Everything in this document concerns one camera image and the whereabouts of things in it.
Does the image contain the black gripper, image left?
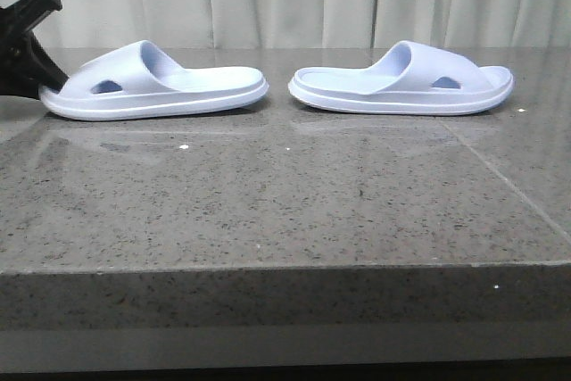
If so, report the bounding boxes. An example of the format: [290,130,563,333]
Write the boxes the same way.
[1,0,68,99]

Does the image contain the light blue slipper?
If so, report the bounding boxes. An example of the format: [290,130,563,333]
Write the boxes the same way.
[288,40,515,116]
[39,40,269,121]

